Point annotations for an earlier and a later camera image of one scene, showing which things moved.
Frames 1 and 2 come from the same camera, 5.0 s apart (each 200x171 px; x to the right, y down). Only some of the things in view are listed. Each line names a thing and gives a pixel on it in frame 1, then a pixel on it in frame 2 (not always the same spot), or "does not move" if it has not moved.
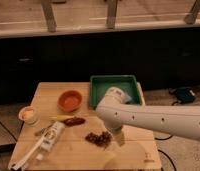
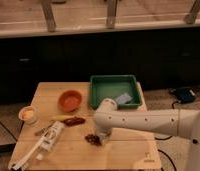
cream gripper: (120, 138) to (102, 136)
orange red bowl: (70, 100) does not move
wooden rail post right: (191, 17) does not move
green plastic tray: (99, 85) does not move
